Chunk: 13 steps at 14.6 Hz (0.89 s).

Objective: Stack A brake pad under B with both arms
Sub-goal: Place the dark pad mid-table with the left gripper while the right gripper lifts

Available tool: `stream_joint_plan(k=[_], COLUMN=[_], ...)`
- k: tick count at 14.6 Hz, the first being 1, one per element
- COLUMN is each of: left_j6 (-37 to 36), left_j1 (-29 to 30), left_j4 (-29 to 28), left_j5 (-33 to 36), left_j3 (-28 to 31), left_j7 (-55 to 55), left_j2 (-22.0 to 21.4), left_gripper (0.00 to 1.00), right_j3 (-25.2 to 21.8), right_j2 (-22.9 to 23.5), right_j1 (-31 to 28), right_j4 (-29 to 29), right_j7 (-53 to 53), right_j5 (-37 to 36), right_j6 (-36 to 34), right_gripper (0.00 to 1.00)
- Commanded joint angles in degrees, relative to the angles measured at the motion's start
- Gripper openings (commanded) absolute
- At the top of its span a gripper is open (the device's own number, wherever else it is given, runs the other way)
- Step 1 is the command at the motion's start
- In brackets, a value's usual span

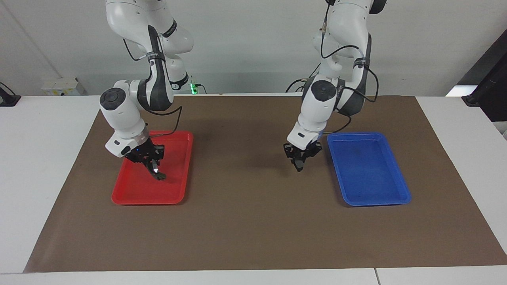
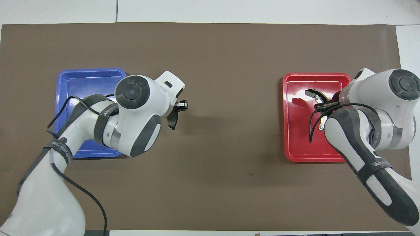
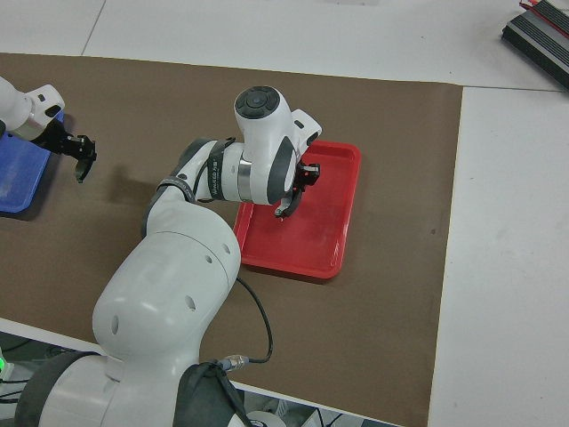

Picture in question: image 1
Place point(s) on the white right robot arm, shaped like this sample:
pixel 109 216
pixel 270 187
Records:
pixel 119 114

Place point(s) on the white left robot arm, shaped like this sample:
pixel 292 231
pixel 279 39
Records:
pixel 317 111

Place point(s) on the red plastic tray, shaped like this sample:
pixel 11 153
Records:
pixel 134 190

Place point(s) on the large black stand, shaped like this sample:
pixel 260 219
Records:
pixel 491 87

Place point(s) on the blue plastic tray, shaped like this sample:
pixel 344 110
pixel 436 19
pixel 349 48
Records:
pixel 364 174

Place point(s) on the long curved brake pad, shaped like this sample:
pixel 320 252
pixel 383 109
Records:
pixel 160 176

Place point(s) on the brown table mat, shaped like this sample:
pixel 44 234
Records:
pixel 257 221

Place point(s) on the white box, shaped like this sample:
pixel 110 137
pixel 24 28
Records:
pixel 59 87

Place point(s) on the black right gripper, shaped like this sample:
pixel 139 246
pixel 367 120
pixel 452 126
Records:
pixel 144 152

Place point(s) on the small black clamp mount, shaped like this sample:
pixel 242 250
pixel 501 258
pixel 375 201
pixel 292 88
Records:
pixel 8 99

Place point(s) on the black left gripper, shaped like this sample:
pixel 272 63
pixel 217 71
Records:
pixel 301 153

